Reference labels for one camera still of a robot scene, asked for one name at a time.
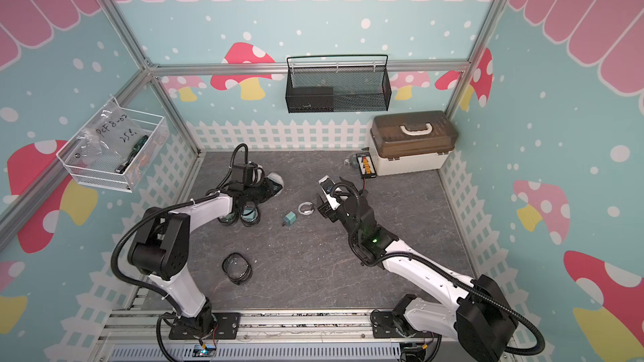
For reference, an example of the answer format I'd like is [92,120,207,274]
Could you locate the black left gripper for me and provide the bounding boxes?
[244,177,283,204]

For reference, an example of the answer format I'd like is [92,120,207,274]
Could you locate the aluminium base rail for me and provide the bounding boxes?
[90,309,413,361]

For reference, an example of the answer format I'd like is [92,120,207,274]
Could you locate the teal wall charger left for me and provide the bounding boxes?
[282,212,297,226]

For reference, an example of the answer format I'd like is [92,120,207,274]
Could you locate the white coiled cable small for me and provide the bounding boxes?
[298,202,315,216]

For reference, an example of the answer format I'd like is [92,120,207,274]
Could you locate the black box in basket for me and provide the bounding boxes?
[285,86,335,113]

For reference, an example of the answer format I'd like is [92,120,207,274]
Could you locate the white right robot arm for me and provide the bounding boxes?
[318,176,518,361]

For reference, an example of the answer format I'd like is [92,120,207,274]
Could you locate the black yellow battery charger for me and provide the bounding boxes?
[357,153,377,179]

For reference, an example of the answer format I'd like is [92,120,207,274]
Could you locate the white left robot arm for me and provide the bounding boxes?
[127,163,283,318]

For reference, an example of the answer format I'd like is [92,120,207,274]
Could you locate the black wire mesh wall basket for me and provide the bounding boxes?
[286,54,392,113]

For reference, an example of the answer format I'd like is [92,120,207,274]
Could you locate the green tool in basket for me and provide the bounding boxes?
[115,135,149,174]

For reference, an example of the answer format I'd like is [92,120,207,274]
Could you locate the brown lid storage box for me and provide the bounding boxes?
[369,111,459,176]

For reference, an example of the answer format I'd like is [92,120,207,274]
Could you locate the clear labelled plastic bag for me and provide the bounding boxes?
[73,99,148,173]

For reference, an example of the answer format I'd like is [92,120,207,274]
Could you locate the white wire wall basket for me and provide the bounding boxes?
[56,97,169,193]

